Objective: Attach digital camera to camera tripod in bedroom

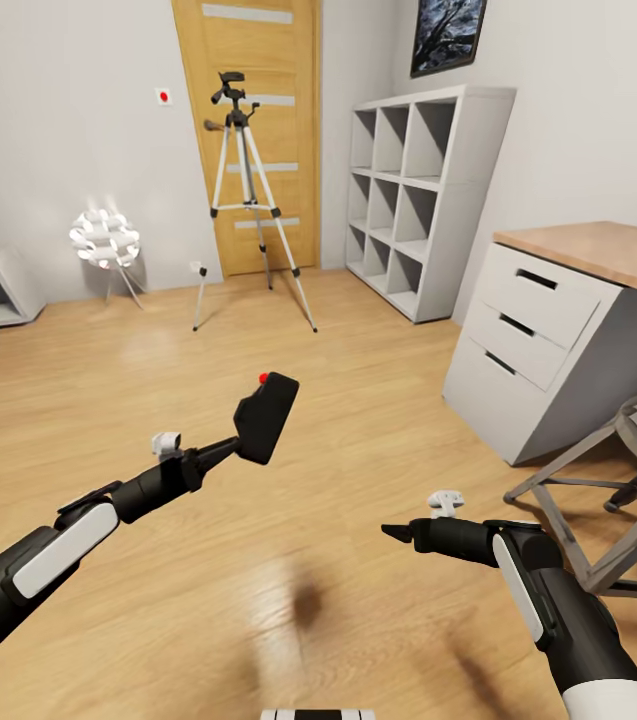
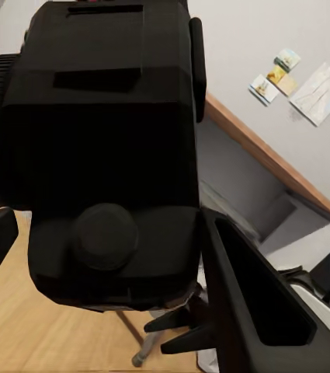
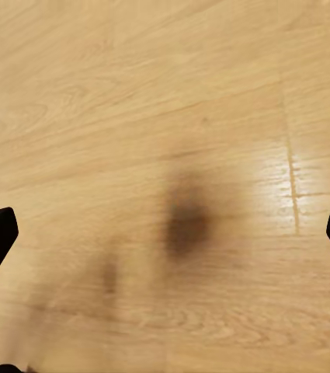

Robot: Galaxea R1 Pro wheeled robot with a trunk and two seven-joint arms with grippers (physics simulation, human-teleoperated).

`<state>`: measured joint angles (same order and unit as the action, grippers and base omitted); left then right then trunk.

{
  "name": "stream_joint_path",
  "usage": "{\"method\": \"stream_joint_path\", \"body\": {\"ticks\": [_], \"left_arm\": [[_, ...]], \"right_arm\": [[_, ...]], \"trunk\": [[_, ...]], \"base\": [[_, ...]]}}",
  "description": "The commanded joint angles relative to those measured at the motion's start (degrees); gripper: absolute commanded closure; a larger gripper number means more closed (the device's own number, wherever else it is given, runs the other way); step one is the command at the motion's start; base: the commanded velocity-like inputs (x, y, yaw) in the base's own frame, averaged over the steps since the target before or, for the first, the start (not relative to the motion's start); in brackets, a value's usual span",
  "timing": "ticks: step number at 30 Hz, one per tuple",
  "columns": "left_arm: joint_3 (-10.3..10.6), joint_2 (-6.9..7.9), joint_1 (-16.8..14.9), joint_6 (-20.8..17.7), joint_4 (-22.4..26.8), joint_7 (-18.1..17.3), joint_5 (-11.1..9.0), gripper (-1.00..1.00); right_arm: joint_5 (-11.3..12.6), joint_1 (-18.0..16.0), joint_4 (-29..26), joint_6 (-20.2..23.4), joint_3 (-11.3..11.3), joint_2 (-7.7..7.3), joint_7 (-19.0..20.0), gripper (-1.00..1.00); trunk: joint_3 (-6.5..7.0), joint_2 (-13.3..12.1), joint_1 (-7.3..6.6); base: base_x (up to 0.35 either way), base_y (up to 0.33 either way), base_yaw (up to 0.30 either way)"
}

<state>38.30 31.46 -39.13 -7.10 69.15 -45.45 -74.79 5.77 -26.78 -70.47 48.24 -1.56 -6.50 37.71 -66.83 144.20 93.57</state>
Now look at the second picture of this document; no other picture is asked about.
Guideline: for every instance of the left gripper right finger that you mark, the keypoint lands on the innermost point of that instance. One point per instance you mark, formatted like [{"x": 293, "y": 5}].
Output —
[{"x": 260, "y": 323}]

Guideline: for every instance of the map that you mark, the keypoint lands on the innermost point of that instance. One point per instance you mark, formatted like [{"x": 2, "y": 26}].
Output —
[
  {"x": 287, "y": 84},
  {"x": 313, "y": 98}
]

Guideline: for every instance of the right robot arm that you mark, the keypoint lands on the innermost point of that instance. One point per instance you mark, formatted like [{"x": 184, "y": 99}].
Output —
[{"x": 198, "y": 317}]

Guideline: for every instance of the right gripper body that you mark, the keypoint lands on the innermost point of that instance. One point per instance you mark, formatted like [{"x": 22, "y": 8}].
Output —
[{"x": 197, "y": 309}]

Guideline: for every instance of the digital camera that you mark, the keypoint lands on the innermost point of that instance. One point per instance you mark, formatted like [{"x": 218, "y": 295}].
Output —
[{"x": 98, "y": 117}]

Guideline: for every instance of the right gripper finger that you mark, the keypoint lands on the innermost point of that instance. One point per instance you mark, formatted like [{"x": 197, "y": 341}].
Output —
[
  {"x": 175, "y": 318},
  {"x": 196, "y": 339}
]

